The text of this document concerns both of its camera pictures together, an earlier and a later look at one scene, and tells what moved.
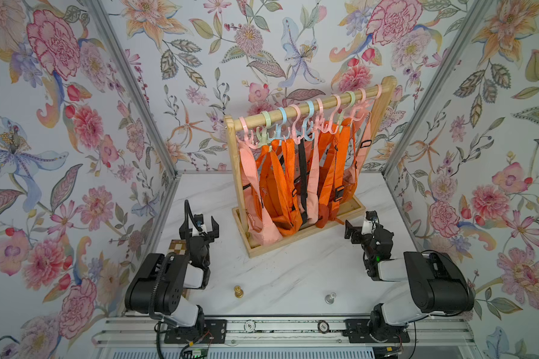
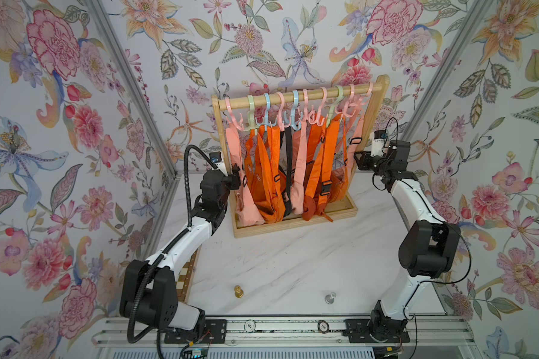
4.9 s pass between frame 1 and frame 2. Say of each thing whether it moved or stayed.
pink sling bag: moved
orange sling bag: moved
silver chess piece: stayed
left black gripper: moved
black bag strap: moved
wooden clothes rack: moved
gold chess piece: stayed
